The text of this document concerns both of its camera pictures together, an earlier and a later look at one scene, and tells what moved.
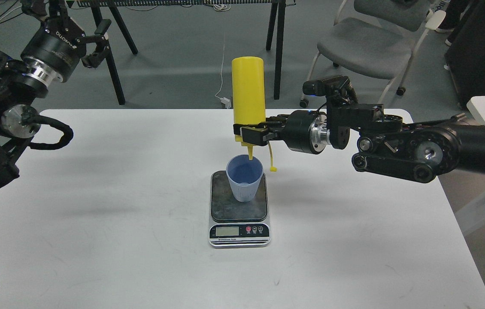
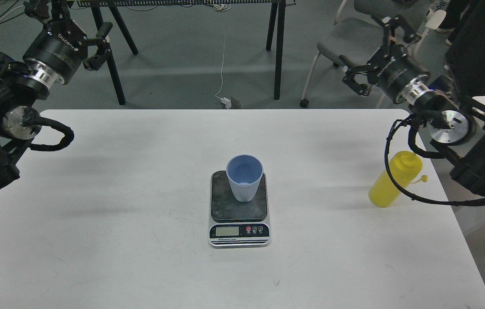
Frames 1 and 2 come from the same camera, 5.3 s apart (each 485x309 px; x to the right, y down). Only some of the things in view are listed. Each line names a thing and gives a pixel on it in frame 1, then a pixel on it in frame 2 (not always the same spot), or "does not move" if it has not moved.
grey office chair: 375,39 does not move
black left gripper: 58,43 does not move
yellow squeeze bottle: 249,94 -> 404,167
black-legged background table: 102,10 does not move
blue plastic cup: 244,175 does not move
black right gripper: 306,131 -> 392,70
